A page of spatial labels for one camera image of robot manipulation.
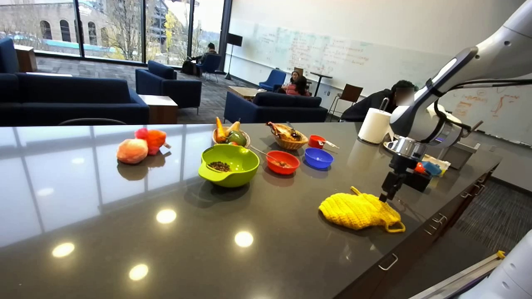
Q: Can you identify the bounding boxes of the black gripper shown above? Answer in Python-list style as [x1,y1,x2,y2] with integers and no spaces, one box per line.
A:
[377,156,432,204]

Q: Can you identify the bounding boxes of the yellow knitted cloth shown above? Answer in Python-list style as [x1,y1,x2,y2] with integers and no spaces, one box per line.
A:
[317,186,407,234]

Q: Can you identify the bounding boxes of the red button black box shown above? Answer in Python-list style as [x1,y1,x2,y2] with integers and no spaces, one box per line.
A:
[412,161,434,194]

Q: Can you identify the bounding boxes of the yellow plastic tray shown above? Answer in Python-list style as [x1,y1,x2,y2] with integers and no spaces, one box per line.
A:
[422,155,452,179]

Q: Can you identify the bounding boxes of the white paper towel roll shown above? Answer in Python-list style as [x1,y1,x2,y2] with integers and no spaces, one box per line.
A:
[355,106,394,146]

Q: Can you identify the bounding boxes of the blue bowl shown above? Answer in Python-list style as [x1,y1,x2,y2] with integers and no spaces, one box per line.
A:
[302,146,335,173]

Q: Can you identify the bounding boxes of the red measuring cups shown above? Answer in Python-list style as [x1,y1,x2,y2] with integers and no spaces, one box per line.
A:
[307,133,339,151]

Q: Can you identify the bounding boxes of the person with short dark hair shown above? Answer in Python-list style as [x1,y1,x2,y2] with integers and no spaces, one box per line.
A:
[339,80,420,125]

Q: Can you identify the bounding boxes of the white rod yellow tip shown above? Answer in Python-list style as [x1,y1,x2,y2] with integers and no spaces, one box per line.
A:
[409,249,507,299]

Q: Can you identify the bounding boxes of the brown chair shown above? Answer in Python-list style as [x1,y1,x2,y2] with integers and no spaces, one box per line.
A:
[329,81,364,118]

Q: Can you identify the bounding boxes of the red bowl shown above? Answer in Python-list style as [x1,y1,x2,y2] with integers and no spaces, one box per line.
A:
[264,150,301,178]

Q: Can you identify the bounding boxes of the wicker basket with bread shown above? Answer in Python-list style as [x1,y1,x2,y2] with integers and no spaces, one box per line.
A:
[266,121,310,153]

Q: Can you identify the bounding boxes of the small round table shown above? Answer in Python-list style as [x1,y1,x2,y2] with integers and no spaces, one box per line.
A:
[309,70,334,100]

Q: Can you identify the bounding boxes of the short dark blue sofa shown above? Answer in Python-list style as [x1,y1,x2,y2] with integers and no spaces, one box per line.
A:
[222,90,329,125]

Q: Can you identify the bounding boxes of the blue lounge chair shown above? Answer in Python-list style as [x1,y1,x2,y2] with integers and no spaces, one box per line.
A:
[257,67,287,93]

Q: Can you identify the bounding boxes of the green bowl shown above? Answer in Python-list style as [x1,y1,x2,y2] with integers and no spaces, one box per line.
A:
[196,143,261,191]

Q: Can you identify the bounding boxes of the bowl of toy fruit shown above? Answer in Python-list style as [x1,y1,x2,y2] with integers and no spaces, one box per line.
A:
[211,116,251,150]

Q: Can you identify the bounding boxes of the low wooden coffee table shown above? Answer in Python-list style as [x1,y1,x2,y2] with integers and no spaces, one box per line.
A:
[227,85,266,101]

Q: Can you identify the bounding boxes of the person seated by window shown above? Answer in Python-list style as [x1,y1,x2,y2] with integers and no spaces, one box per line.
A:
[181,42,221,76]

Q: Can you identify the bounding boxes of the red toy fruit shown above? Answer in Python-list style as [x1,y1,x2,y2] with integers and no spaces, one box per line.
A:
[134,126,169,158]

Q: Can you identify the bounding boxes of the wooden side table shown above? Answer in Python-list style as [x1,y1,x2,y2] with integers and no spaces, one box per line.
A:
[138,93,179,125]

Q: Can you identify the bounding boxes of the peach toy fruit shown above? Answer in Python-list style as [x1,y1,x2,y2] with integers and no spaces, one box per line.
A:
[114,138,149,168]

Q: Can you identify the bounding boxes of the long dark blue sofa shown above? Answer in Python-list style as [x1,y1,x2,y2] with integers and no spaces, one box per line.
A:
[0,73,149,128]

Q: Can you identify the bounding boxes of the dark blue window armchair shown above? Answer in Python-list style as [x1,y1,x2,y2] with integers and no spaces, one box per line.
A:
[0,38,21,75]

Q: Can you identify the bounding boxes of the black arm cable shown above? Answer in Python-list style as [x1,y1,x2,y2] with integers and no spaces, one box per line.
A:
[424,75,532,136]

